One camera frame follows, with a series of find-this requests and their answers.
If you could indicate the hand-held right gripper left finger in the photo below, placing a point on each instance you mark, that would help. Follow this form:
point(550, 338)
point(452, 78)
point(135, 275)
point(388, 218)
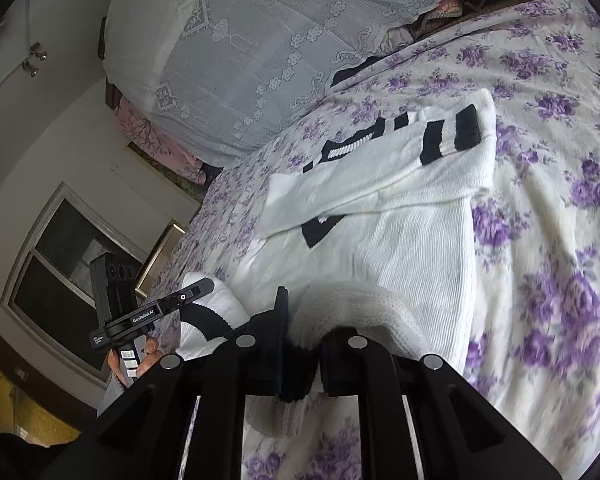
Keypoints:
point(280, 350)

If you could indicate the white sweater with black trim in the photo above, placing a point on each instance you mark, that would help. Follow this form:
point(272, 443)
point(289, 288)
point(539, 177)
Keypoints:
point(380, 250)

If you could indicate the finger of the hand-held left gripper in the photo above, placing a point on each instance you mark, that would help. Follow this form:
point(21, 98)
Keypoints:
point(182, 298)

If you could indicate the white lace cover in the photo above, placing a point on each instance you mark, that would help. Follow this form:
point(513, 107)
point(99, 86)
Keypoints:
point(230, 35)

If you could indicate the white wall socket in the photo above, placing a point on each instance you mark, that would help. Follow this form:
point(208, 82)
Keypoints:
point(21, 373)

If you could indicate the pink floral pillow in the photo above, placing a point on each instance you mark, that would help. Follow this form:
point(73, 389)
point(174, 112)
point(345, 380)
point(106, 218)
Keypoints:
point(150, 132)

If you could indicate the grey framed window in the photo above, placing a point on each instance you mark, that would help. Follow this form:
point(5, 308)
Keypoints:
point(60, 285)

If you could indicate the dark wooden headboard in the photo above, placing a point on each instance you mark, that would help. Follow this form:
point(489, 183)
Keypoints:
point(102, 37)

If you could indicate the purple floral bedsheet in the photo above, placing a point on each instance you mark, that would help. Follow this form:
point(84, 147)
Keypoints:
point(555, 260)

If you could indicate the metal wall fixture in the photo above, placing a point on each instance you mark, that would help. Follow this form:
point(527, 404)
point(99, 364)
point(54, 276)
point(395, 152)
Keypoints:
point(35, 57)

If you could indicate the person's left hand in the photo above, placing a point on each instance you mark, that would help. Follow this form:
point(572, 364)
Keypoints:
point(152, 347)

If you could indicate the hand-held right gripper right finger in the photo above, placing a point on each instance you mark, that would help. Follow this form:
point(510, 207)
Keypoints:
point(335, 365)

